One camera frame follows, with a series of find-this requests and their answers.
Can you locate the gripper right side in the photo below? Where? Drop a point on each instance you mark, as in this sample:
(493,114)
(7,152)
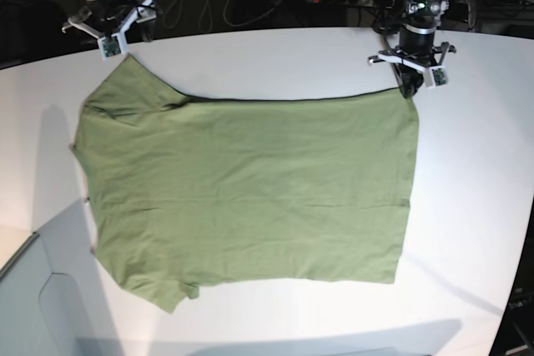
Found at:
(103,18)

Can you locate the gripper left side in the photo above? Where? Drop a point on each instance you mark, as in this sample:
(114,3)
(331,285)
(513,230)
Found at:
(410,58)

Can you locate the wrist camera right side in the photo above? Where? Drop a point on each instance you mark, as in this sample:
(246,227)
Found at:
(111,46)

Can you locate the green T-shirt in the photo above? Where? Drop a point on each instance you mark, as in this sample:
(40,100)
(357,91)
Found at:
(189,192)

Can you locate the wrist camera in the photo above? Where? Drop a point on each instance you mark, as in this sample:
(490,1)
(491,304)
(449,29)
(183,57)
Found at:
(436,76)
(111,46)

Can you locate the wrist camera left side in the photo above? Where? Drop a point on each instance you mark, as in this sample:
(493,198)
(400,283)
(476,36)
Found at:
(436,76)

